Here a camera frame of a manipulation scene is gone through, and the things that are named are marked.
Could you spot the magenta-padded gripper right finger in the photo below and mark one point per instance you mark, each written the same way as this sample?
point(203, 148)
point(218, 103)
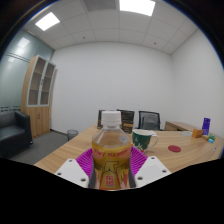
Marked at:
point(151, 170)

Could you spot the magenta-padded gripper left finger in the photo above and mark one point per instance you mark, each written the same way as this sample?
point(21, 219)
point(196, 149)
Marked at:
point(71, 171)

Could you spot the yellow tea drink bottle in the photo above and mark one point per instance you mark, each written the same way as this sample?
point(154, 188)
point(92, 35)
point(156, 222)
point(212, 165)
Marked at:
point(111, 150)

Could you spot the flat round red coaster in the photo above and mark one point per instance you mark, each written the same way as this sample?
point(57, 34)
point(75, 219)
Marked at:
point(174, 148)

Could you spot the dark green floral mug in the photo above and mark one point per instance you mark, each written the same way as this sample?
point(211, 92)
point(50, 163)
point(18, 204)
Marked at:
point(141, 140)

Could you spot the grey mesh trash bin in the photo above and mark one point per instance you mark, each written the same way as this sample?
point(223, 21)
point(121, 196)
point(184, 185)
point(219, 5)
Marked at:
point(72, 135)

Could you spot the black mesh office chair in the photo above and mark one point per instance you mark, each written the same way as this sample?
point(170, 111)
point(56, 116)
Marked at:
point(149, 120)

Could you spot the low wooden side cabinet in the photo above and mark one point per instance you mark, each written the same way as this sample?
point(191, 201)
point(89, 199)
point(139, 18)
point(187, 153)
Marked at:
point(176, 126)

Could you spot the large dark brown box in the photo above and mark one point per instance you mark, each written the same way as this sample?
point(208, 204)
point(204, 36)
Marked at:
point(127, 118)

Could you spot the orange cardboard box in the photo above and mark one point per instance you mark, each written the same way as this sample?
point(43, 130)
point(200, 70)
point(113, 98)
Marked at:
point(197, 133)

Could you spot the small teal box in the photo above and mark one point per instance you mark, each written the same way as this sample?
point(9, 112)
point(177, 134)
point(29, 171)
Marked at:
point(210, 140)

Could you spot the tall wooden shelf cabinet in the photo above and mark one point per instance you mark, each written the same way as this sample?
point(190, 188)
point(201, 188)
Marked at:
point(38, 113)

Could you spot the green flat box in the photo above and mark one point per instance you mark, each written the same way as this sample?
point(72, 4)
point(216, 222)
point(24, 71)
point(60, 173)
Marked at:
point(211, 137)

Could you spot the black leather sofa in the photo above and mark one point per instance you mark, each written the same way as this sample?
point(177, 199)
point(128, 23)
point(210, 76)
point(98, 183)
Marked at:
point(13, 133)

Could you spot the tall purple box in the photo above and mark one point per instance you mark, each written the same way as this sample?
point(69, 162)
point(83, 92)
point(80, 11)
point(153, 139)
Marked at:
point(206, 126)

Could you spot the small square ceiling light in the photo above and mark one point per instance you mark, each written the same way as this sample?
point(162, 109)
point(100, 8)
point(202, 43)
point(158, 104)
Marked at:
point(47, 21)

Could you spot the large square ceiling light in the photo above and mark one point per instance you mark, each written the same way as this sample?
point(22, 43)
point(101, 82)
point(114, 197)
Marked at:
point(137, 6)

